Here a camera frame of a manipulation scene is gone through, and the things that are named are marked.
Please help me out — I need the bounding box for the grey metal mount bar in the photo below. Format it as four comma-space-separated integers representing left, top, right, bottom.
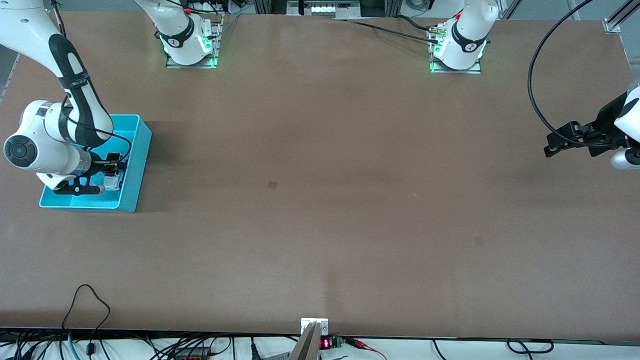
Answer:
289, 322, 321, 360

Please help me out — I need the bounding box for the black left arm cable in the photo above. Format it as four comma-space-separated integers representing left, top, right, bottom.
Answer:
527, 0, 596, 147

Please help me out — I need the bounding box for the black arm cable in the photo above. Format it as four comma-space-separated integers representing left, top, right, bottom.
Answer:
527, 0, 596, 147
50, 0, 134, 162

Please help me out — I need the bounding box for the aluminium corner profile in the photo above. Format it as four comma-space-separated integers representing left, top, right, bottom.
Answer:
602, 0, 640, 35

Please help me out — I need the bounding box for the white jeep toy black roof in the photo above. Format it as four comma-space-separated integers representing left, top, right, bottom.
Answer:
101, 171, 124, 192

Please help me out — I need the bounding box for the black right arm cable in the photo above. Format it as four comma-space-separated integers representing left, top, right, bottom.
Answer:
50, 0, 134, 162

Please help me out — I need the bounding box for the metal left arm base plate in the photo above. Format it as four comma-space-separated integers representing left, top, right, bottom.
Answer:
429, 27, 483, 75

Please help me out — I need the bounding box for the aluminium frame rack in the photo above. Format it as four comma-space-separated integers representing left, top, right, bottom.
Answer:
252, 0, 403, 20

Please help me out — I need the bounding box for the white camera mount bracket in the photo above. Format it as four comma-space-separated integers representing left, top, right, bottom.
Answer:
300, 318, 329, 336

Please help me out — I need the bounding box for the turquoise plastic bin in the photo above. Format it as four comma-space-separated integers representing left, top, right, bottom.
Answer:
39, 113, 153, 214

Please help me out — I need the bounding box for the looped thin black cable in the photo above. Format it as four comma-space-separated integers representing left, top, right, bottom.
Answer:
61, 284, 112, 356

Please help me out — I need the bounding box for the black tabletop cable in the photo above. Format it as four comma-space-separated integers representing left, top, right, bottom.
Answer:
335, 15, 443, 43

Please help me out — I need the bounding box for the red clip lead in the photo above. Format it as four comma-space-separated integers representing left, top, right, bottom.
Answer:
345, 337, 388, 360

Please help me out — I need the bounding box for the black coiled floor cable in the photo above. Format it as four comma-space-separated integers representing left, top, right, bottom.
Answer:
432, 338, 556, 360

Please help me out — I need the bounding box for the black cable tangle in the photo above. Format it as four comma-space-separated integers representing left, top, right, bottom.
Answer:
0, 331, 66, 360

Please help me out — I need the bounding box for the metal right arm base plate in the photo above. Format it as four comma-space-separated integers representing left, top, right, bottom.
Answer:
166, 15, 224, 69

